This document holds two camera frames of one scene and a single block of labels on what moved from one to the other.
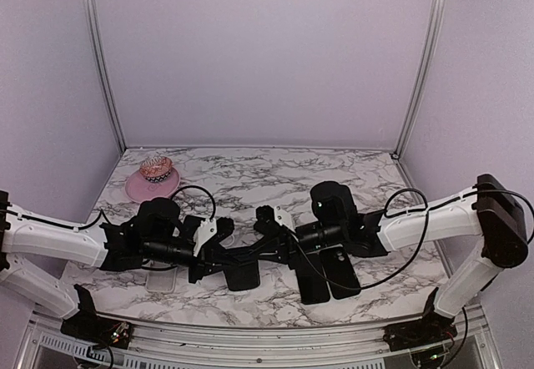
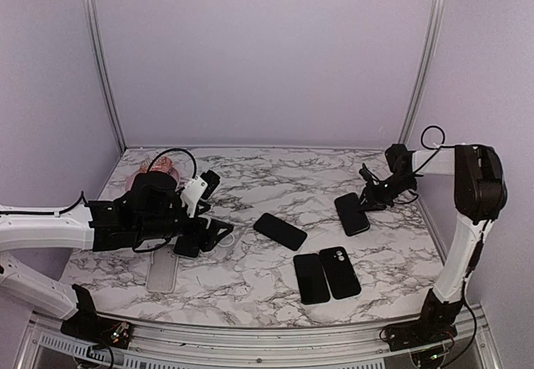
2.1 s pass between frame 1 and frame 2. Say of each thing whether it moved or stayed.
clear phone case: stayed
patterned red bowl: stayed
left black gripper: moved
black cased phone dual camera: stayed
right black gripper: moved
